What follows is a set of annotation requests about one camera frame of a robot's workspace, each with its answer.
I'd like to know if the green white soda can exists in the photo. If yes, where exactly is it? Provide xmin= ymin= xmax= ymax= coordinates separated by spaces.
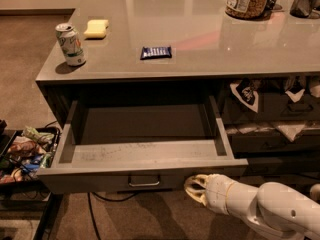
xmin=55 ymin=23 xmax=86 ymax=66

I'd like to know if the grey top right drawer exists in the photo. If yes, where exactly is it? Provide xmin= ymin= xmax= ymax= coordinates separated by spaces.
xmin=217 ymin=85 xmax=320 ymax=124

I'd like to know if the black snack tray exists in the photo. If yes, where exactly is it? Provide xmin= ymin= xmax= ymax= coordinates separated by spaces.
xmin=0 ymin=127 xmax=60 ymax=192

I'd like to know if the grey drawer cabinet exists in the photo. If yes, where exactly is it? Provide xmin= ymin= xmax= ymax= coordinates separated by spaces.
xmin=37 ymin=0 xmax=320 ymax=177

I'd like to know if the blue candy bar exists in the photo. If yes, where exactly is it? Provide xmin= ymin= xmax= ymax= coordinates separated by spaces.
xmin=140 ymin=47 xmax=172 ymax=60

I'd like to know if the large nut jar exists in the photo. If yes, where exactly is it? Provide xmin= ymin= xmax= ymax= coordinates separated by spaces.
xmin=225 ymin=0 xmax=267 ymax=19

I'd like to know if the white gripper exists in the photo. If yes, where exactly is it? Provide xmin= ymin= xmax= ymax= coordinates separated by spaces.
xmin=184 ymin=174 xmax=235 ymax=215

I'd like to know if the grey middle right drawer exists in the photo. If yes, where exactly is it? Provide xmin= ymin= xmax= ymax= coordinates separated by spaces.
xmin=228 ymin=130 xmax=320 ymax=155

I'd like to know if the grey drawer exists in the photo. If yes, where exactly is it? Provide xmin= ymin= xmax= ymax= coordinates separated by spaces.
xmin=38 ymin=97 xmax=248 ymax=194
xmin=228 ymin=130 xmax=320 ymax=155
xmin=217 ymin=85 xmax=320 ymax=124

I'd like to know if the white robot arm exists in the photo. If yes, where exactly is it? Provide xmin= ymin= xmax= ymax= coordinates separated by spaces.
xmin=184 ymin=174 xmax=320 ymax=240

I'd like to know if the yellow sponge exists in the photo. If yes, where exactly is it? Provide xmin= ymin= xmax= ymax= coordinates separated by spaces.
xmin=84 ymin=19 xmax=109 ymax=38

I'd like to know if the dark glass container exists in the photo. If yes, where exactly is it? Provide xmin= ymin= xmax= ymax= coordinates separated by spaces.
xmin=290 ymin=0 xmax=318 ymax=18

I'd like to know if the black floor cable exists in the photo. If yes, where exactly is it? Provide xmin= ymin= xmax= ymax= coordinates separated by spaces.
xmin=87 ymin=191 xmax=141 ymax=240

